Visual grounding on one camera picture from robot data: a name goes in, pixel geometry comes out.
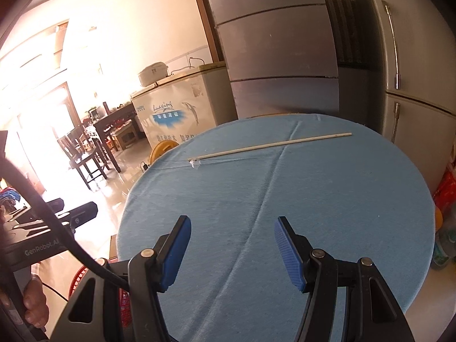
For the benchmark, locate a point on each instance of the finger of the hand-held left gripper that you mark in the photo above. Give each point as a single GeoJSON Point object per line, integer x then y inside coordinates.
{"type": "Point", "coordinates": [85, 210]}
{"type": "Point", "coordinates": [55, 205]}

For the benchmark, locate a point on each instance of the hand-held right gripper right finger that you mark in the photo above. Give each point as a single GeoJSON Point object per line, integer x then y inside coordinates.
{"type": "Point", "coordinates": [290, 256]}

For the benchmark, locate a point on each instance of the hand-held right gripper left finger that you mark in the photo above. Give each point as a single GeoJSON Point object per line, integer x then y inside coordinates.
{"type": "Point", "coordinates": [174, 256]}

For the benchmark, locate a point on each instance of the red mesh basket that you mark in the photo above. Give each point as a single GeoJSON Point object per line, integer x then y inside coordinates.
{"type": "Point", "coordinates": [124, 302]}

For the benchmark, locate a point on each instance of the person's left hand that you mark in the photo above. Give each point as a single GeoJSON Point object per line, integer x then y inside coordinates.
{"type": "Point", "coordinates": [35, 302]}

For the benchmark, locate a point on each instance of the cardboard box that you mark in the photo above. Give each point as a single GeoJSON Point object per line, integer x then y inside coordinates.
{"type": "Point", "coordinates": [113, 247]}

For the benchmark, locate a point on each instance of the dark clothes pile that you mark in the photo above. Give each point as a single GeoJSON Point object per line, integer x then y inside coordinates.
{"type": "Point", "coordinates": [9, 196]}

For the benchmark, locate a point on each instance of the dark wooden chair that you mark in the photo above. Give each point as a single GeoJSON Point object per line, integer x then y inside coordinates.
{"type": "Point", "coordinates": [82, 160]}

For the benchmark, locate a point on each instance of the blue tablecloth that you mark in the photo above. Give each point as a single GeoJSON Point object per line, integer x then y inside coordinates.
{"type": "Point", "coordinates": [302, 185]}

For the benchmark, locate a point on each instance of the black power adapter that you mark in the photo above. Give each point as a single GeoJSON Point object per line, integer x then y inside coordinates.
{"type": "Point", "coordinates": [144, 166]}

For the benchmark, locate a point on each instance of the small wooden stool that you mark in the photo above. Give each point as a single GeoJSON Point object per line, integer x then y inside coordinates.
{"type": "Point", "coordinates": [124, 135]}

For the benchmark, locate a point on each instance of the dark wooden dining table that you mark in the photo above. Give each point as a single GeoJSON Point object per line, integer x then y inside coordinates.
{"type": "Point", "coordinates": [114, 117]}

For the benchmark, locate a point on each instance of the yellow electric fan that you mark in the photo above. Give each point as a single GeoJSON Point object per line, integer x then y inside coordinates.
{"type": "Point", "coordinates": [162, 148]}

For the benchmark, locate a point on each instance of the white chest freezer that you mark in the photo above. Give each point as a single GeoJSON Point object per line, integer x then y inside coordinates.
{"type": "Point", "coordinates": [171, 114]}

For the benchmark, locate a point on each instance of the long pale stick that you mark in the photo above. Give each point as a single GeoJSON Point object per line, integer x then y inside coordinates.
{"type": "Point", "coordinates": [345, 134]}

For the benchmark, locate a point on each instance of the white rice cooker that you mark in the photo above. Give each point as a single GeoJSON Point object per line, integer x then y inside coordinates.
{"type": "Point", "coordinates": [153, 73]}

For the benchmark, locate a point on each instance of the red gift bag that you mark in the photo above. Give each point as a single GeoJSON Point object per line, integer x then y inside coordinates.
{"type": "Point", "coordinates": [447, 188]}

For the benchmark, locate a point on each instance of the silver refrigerator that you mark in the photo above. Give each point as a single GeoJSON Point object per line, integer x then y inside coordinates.
{"type": "Point", "coordinates": [420, 131]}

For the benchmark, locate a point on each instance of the dark ribbed panel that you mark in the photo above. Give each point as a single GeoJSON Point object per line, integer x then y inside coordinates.
{"type": "Point", "coordinates": [345, 25]}

